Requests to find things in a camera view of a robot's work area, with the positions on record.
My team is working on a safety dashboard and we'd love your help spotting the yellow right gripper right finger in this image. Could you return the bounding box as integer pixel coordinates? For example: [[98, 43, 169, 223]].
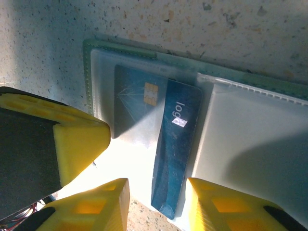
[[187, 177, 303, 231]]

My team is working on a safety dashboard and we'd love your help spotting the pale green card holder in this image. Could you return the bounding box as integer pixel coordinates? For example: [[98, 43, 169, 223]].
[[82, 38, 308, 231]]

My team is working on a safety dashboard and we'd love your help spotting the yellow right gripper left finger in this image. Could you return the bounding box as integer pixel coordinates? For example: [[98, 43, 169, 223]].
[[15, 178, 130, 231]]

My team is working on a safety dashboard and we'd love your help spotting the blue credit card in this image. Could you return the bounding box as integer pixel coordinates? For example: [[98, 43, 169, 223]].
[[112, 64, 203, 220]]

